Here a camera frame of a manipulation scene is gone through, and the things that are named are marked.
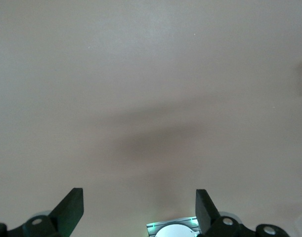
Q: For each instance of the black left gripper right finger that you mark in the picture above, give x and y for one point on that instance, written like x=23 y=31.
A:
x=206 y=214

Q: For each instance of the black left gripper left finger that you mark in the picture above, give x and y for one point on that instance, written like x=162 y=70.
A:
x=69 y=212

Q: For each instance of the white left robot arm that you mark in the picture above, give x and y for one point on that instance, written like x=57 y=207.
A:
x=175 y=232

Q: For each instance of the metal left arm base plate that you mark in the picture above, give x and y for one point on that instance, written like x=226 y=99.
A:
x=153 y=227

